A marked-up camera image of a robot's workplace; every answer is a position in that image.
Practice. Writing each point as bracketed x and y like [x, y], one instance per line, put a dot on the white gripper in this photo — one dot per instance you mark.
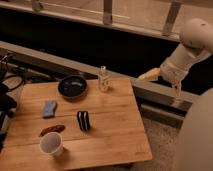
[170, 73]

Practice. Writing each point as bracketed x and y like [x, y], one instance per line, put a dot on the black and white eraser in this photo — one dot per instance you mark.
[83, 120]

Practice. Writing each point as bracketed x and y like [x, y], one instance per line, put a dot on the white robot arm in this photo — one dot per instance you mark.
[194, 150]

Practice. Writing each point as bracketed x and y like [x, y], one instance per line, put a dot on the clear glass bottle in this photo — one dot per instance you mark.
[103, 79]

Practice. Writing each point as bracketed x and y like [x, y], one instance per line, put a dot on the black bowl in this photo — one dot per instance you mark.
[72, 86]

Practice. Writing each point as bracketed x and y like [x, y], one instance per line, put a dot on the wooden table board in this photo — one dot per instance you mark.
[116, 134]

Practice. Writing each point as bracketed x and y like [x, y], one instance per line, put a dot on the blue sponge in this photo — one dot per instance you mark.
[49, 109]

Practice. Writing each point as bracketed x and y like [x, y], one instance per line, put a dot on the white paper cup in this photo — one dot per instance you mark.
[51, 144]

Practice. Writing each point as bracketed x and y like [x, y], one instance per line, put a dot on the black equipment with cables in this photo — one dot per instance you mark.
[7, 103]

